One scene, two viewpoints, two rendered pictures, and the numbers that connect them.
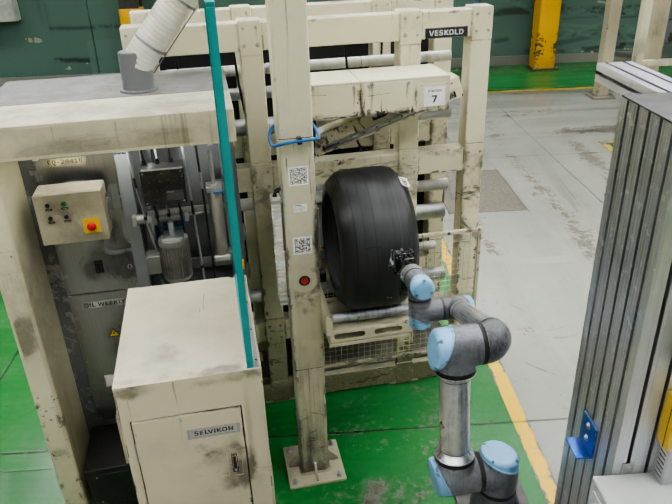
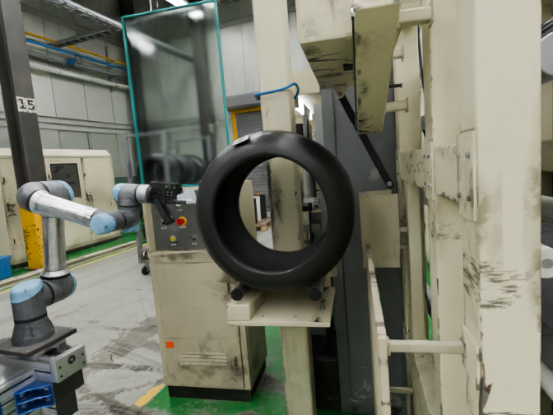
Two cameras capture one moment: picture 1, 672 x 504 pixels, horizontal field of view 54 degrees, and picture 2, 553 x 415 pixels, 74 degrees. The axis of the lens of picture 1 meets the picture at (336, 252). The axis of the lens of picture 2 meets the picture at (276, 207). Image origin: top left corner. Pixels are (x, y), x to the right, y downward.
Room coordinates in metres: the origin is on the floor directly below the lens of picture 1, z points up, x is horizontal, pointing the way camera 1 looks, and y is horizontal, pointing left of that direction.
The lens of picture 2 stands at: (3.00, -1.40, 1.34)
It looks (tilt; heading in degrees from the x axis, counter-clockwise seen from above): 6 degrees down; 113
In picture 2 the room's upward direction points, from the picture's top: 5 degrees counter-clockwise
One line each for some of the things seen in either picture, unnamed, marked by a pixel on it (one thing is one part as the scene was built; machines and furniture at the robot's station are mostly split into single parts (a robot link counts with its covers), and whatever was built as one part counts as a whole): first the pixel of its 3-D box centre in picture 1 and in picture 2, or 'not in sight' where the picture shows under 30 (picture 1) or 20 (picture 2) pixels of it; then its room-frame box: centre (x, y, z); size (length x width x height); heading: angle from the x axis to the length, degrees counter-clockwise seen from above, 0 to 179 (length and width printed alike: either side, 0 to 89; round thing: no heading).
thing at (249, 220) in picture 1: (256, 276); not in sight; (3.20, 0.44, 0.61); 0.33 x 0.06 x 0.86; 10
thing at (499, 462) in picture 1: (496, 467); (29, 298); (1.46, -0.46, 0.88); 0.13 x 0.12 x 0.14; 98
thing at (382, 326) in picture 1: (369, 326); (252, 295); (2.32, -0.13, 0.84); 0.36 x 0.09 x 0.06; 100
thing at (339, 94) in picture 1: (372, 91); (348, 44); (2.78, -0.17, 1.71); 0.61 x 0.25 x 0.15; 100
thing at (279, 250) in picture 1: (280, 250); not in sight; (2.35, 0.22, 1.19); 0.05 x 0.04 x 0.48; 10
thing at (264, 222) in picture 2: not in sight; (253, 210); (-0.73, 6.01, 0.38); 1.20 x 0.80 x 0.76; 100
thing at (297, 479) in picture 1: (313, 461); not in sight; (2.39, 0.14, 0.02); 0.27 x 0.27 x 0.04; 10
